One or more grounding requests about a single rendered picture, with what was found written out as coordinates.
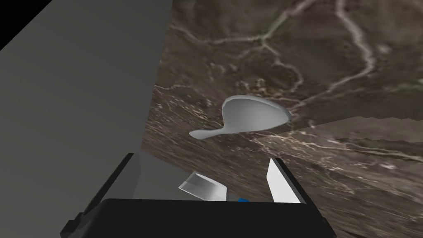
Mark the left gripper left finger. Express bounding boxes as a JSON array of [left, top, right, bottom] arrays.
[[82, 152, 142, 216]]

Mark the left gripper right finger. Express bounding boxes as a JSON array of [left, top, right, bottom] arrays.
[[266, 157, 309, 204]]

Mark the silver metal object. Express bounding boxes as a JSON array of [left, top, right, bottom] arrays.
[[178, 171, 228, 202]]

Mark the grey spoon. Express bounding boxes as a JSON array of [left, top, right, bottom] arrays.
[[189, 95, 293, 140]]

